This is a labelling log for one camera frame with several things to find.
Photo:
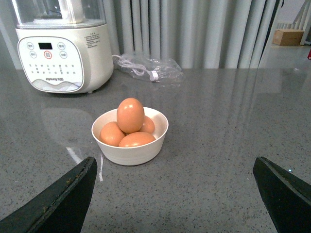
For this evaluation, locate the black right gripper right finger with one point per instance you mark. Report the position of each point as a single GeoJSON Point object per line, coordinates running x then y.
{"type": "Point", "coordinates": [286, 197]}

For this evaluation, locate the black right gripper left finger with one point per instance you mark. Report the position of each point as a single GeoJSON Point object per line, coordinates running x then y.
{"type": "Point", "coordinates": [60, 208]}

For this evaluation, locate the brown egg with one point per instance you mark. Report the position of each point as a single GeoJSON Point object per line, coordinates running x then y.
{"type": "Point", "coordinates": [136, 139]}
{"type": "Point", "coordinates": [148, 125]}
{"type": "Point", "coordinates": [130, 115]}
{"type": "Point", "coordinates": [111, 134]}

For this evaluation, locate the brown egg front in bowl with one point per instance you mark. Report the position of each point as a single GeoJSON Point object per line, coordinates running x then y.
{"type": "Point", "coordinates": [136, 139]}

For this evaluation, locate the brown egg back in bowl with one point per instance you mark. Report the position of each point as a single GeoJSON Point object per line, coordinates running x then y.
{"type": "Point", "coordinates": [148, 125]}

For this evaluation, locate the brown cardboard box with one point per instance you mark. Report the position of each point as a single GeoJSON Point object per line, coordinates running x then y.
{"type": "Point", "coordinates": [287, 37]}

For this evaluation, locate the white ceramic bowl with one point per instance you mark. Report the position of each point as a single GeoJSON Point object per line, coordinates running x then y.
{"type": "Point", "coordinates": [135, 155]}

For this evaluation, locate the white Joyoung soymilk maker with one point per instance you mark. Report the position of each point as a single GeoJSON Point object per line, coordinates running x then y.
{"type": "Point", "coordinates": [63, 45]}

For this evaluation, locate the clear plastic bag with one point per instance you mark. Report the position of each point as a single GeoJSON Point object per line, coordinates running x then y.
{"type": "Point", "coordinates": [141, 66]}

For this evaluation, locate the grey pleated curtain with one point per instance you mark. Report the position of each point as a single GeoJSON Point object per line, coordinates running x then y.
{"type": "Point", "coordinates": [195, 33]}

